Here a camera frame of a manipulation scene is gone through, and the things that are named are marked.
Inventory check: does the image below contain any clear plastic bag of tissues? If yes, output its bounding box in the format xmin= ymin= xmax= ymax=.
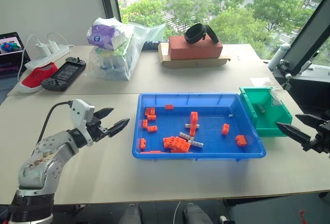
xmin=88 ymin=17 xmax=166 ymax=81

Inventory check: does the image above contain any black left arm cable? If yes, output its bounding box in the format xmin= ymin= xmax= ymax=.
xmin=37 ymin=100 xmax=74 ymax=143

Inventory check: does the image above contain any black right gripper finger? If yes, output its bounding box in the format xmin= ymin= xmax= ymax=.
xmin=295 ymin=114 xmax=326 ymax=130
xmin=276 ymin=122 xmax=312 ymax=148

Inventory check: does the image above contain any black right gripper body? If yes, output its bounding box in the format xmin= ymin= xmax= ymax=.
xmin=302 ymin=120 xmax=330 ymax=155

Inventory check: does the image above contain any purple tissue pack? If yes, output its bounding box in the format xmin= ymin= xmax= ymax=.
xmin=86 ymin=24 xmax=117 ymax=49

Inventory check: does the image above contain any red canvas shoe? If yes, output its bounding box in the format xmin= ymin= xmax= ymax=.
xmin=18 ymin=62 xmax=59 ymax=94

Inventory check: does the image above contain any black monitor panel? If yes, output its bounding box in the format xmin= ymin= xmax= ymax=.
xmin=283 ymin=0 xmax=330 ymax=76

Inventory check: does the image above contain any white power strip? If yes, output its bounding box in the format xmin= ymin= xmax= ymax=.
xmin=24 ymin=44 xmax=71 ymax=71

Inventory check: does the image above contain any green plastic box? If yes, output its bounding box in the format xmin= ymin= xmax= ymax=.
xmin=239 ymin=86 xmax=293 ymax=137

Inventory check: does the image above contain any open laptop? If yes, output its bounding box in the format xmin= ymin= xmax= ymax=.
xmin=0 ymin=31 xmax=32 ymax=92

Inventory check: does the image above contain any white charger plug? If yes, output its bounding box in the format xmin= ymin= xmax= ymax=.
xmin=47 ymin=40 xmax=59 ymax=54
xmin=34 ymin=42 xmax=47 ymax=56

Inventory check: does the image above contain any white hanging cable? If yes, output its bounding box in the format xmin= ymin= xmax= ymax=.
xmin=173 ymin=200 xmax=182 ymax=224

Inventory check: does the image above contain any dark rounded shape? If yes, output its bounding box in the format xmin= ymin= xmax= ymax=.
xmin=182 ymin=202 xmax=207 ymax=224
xmin=120 ymin=203 xmax=143 ymax=224

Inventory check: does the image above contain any clear plastic piece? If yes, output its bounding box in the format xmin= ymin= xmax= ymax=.
xmin=270 ymin=92 xmax=282 ymax=107

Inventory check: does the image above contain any small clear plastic bag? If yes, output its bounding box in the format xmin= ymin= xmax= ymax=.
xmin=251 ymin=77 xmax=276 ymax=90

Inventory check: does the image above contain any blue plastic tray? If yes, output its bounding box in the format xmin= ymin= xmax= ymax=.
xmin=132 ymin=92 xmax=267 ymax=162

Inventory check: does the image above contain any black clamp mount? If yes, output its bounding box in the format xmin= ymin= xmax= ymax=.
xmin=279 ymin=59 xmax=294 ymax=91

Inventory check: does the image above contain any white bottle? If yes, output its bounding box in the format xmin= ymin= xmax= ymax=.
xmin=267 ymin=43 xmax=291 ymax=70

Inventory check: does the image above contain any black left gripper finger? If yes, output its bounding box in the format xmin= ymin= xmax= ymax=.
xmin=94 ymin=107 xmax=115 ymax=119
xmin=106 ymin=118 xmax=130 ymax=137

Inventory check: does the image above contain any long orange plastic brick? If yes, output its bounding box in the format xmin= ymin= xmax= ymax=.
xmin=190 ymin=111 xmax=199 ymax=137

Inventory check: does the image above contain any brown cardboard piece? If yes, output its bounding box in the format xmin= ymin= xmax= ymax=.
xmin=157 ymin=42 xmax=231 ymax=70

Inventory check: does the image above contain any blue patterned item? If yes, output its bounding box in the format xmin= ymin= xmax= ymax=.
xmin=142 ymin=39 xmax=170 ymax=50

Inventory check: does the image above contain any black strap band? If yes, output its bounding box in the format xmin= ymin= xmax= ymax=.
xmin=184 ymin=23 xmax=220 ymax=45

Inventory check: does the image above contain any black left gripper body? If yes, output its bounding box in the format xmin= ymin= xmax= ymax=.
xmin=87 ymin=116 xmax=112 ymax=143

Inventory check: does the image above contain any red brick block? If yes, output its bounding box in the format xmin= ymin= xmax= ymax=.
xmin=168 ymin=34 xmax=224 ymax=60

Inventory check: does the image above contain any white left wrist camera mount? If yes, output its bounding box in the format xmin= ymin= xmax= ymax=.
xmin=70 ymin=99 xmax=96 ymax=148

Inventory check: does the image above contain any black handheld game console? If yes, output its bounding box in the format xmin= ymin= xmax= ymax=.
xmin=41 ymin=57 xmax=87 ymax=92

